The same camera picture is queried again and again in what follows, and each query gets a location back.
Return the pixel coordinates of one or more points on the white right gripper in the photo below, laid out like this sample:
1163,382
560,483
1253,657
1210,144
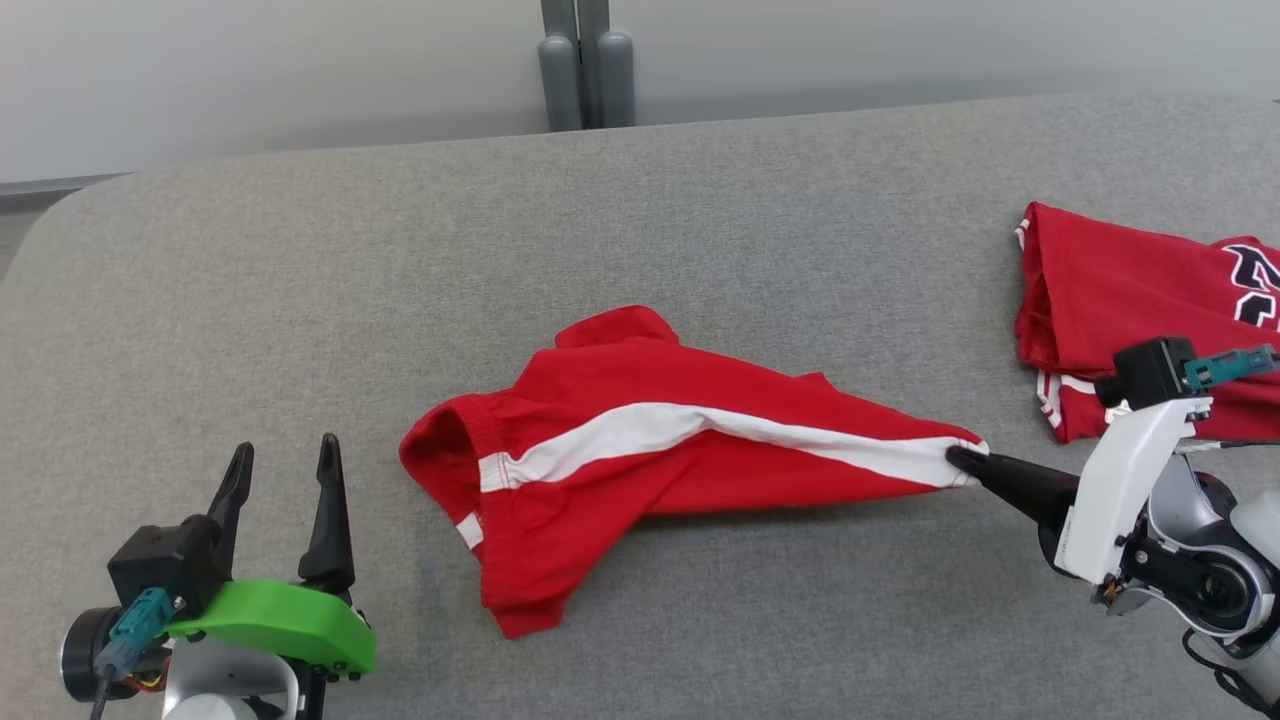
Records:
1130,480

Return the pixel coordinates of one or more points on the grey partition post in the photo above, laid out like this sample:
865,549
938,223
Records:
560,85
615,80

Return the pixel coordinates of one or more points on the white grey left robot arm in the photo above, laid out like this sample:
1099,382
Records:
200,685

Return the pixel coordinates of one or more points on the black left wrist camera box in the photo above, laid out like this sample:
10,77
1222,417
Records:
165,560

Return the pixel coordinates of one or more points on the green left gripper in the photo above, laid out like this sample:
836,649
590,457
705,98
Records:
290,625

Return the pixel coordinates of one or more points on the red white basketball jersey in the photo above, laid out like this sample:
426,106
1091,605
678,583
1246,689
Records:
1120,290

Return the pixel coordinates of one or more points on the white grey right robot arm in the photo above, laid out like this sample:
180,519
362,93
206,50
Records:
1210,580

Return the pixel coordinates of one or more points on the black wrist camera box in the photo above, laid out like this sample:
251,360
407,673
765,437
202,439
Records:
165,560
1145,372

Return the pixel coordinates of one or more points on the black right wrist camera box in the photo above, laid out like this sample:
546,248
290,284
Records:
1145,372

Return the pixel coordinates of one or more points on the grey wall skirting strip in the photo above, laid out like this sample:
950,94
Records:
60,187

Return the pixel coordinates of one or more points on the red shorts white stripe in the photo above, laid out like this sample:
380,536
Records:
620,490

